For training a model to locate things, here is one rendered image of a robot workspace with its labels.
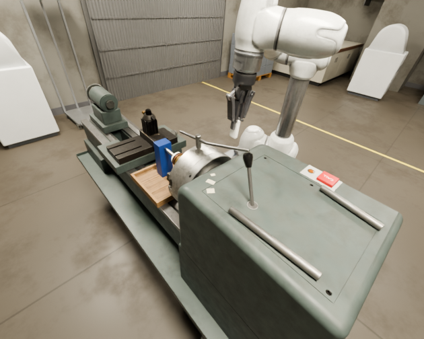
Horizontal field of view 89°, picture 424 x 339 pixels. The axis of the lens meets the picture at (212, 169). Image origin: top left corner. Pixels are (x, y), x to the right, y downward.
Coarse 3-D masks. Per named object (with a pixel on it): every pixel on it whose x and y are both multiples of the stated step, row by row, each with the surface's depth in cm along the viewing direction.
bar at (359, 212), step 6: (324, 186) 74; (324, 192) 74; (330, 192) 72; (336, 198) 71; (342, 198) 70; (342, 204) 70; (348, 204) 69; (354, 210) 67; (360, 210) 67; (360, 216) 66; (366, 216) 65; (372, 222) 64; (378, 222) 63; (378, 228) 63
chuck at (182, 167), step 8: (192, 152) 93; (208, 152) 93; (216, 152) 95; (184, 160) 92; (192, 160) 90; (176, 168) 92; (184, 168) 90; (176, 176) 92; (184, 176) 89; (176, 184) 92; (176, 192) 93
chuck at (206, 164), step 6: (210, 156) 91; (216, 156) 91; (222, 156) 93; (228, 156) 97; (198, 162) 89; (204, 162) 88; (210, 162) 89; (216, 162) 92; (222, 162) 95; (192, 168) 88; (198, 168) 87; (204, 168) 88; (210, 168) 91; (192, 174) 87; (198, 174) 88; (186, 180) 88
